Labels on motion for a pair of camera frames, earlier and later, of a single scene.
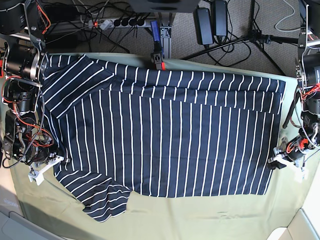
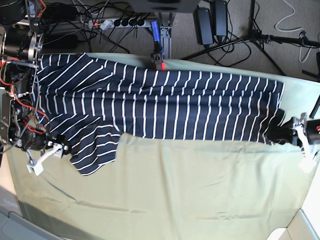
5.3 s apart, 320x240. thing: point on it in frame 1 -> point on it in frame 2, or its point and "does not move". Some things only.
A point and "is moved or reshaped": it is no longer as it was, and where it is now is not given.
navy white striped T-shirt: x=115 y=129 is moved or reshaped
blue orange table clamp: x=157 y=56 does not move
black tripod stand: x=258 y=39 does not move
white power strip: x=106 y=24 does not move
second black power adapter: x=220 y=18 does not move
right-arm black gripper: x=295 y=149 -> x=284 y=134
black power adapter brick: x=204 y=26 does not move
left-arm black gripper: x=38 y=156 -> x=34 y=141
